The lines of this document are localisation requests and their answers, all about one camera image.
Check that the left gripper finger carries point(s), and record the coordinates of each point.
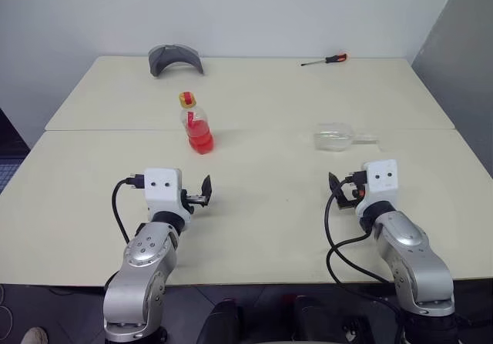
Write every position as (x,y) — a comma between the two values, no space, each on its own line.
(206,190)

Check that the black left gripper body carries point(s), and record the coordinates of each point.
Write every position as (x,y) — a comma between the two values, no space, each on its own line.
(195,201)

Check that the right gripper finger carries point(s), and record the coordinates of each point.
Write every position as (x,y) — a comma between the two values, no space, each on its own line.
(334,186)

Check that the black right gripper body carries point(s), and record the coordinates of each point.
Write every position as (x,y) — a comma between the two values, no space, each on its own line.
(358,190)

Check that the bottle with red liquid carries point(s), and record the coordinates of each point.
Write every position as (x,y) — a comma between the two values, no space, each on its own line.
(199,136)

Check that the small red yellow ball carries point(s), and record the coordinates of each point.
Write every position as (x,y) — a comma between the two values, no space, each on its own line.
(187,99)

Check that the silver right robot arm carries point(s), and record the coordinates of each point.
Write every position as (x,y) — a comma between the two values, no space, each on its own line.
(408,251)

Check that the dark rounded shape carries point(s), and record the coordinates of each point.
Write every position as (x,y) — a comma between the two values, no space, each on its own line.
(223,324)

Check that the grey curved plastic part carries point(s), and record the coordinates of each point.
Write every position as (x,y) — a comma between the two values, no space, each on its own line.
(161,60)

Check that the grey partition panel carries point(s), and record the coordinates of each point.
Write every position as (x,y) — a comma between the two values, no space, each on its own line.
(466,71)

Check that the dark mesh panel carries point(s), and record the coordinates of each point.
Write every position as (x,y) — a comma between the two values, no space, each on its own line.
(9,155)

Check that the brown shoe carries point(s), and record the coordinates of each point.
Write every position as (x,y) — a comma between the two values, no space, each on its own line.
(34,336)

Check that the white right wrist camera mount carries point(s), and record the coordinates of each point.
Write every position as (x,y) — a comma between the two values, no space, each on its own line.
(381,182)

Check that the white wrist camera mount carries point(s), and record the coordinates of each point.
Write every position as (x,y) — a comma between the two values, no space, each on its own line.
(381,182)
(161,190)

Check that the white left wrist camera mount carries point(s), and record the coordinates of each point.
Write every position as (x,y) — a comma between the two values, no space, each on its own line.
(161,190)

